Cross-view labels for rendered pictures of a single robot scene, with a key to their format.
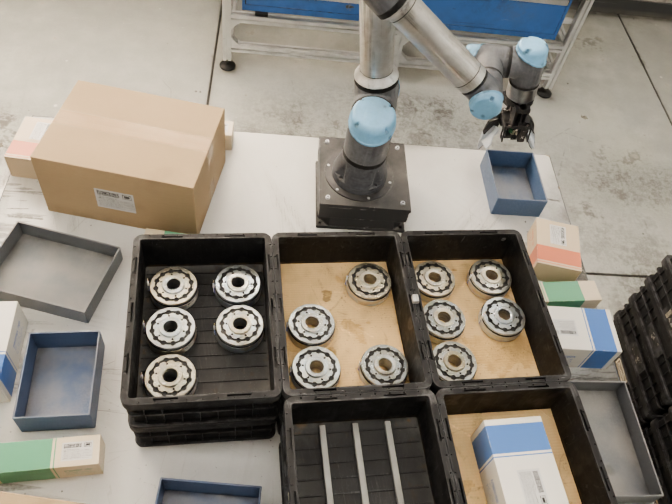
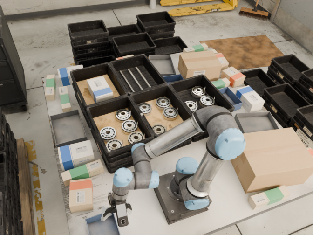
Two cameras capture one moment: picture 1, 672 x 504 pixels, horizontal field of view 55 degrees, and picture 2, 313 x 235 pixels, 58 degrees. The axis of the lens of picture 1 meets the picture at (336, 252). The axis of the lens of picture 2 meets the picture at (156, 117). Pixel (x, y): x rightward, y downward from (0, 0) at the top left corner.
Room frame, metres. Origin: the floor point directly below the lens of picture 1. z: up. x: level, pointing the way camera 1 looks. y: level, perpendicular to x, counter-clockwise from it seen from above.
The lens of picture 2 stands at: (2.00, -0.40, 2.22)
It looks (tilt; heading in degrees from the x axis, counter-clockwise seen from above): 47 degrees down; 166
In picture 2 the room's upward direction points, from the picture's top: 5 degrees clockwise
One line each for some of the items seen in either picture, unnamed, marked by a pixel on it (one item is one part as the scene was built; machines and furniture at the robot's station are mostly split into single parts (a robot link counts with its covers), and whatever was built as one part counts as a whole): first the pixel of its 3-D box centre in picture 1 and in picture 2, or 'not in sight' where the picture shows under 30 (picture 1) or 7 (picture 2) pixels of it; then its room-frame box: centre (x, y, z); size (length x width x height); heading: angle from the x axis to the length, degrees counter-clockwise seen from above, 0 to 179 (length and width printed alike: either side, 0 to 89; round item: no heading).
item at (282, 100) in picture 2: not in sight; (282, 111); (0.37, 1.29, 0.31); 0.40 x 0.30 x 0.34; 10
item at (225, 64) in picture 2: not in sight; (218, 62); (0.07, 0.63, 0.74); 0.16 x 0.12 x 0.07; 4
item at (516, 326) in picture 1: (503, 316); (107, 133); (0.86, -0.41, 0.86); 0.10 x 0.10 x 0.01
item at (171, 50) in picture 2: not in sight; (166, 58); (-0.63, 0.34, 0.31); 0.40 x 0.30 x 0.34; 100
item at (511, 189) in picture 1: (512, 182); (104, 234); (1.43, -0.48, 0.74); 0.20 x 0.15 x 0.07; 11
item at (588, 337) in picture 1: (569, 337); (76, 155); (0.92, -0.62, 0.74); 0.20 x 0.12 x 0.09; 100
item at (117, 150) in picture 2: (479, 303); (119, 122); (0.84, -0.33, 0.92); 0.40 x 0.30 x 0.02; 16
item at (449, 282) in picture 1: (433, 278); (136, 138); (0.93, -0.24, 0.86); 0.10 x 0.10 x 0.01
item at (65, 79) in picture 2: not in sight; (71, 75); (0.12, -0.65, 0.74); 0.20 x 0.12 x 0.09; 100
